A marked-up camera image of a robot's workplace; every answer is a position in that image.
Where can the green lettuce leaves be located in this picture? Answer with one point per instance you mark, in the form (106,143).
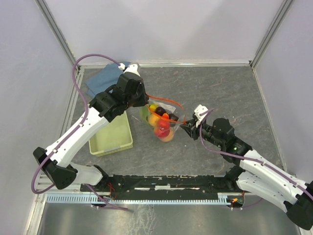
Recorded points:
(144,114)

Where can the blue cloth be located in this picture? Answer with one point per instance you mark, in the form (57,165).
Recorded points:
(106,77)

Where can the dark purple fruit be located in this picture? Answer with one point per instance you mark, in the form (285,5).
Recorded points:
(173,118)

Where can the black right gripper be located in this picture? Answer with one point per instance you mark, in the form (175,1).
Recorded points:
(191,128)

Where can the purple eggplant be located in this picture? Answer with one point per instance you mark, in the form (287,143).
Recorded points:
(160,111)

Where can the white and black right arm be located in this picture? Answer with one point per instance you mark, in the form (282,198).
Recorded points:
(257,175)

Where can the clear zip top bag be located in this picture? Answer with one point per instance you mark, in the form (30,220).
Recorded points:
(171,107)

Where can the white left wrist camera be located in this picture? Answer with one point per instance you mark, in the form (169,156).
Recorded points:
(130,68)

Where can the yellow banana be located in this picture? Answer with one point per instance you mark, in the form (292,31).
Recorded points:
(153,107)

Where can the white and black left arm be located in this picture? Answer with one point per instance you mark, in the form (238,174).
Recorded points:
(56,160)

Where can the small orange fruit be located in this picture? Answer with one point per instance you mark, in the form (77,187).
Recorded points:
(153,120)

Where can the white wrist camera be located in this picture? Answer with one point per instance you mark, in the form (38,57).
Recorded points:
(199,114)
(130,68)

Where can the red apple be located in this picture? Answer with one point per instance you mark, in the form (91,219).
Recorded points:
(161,132)

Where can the red pepper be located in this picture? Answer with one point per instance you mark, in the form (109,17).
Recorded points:
(163,122)

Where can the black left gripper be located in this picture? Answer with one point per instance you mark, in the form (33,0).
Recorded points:
(145,98)

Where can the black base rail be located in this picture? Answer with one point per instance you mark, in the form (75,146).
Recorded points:
(170,187)

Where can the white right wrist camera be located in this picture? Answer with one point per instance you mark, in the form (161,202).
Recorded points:
(199,114)

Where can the pale green perforated basket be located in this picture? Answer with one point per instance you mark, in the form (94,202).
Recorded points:
(114,137)

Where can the orange peach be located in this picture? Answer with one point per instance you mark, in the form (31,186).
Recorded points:
(168,138)

